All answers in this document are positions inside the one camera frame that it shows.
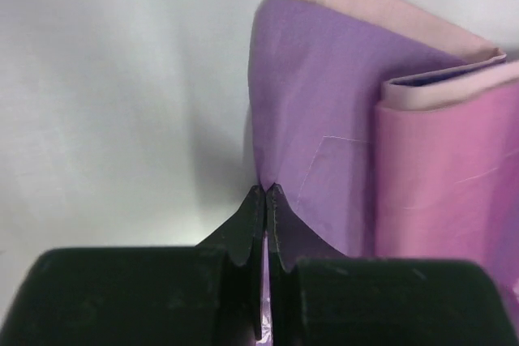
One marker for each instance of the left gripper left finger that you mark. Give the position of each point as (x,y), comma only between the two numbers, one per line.
(208,294)

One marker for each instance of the purple printed cloth placemat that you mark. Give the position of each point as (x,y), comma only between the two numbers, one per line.
(392,132)

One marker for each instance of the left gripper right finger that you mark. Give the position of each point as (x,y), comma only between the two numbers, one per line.
(321,297)

